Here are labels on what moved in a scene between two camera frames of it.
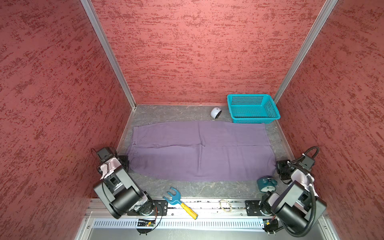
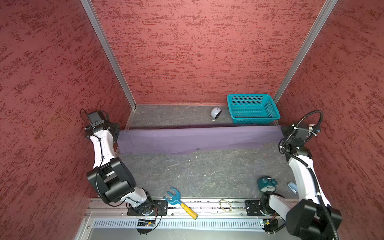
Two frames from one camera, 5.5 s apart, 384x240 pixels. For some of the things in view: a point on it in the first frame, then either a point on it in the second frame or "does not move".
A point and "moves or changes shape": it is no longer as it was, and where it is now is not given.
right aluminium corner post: (325, 13) does not move
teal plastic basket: (252, 108) does not move
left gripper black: (125, 158) → (115, 126)
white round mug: (215, 112) does not move
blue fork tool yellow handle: (176, 199) does not move
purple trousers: (200, 151) moves or changes shape
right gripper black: (279, 164) → (284, 128)
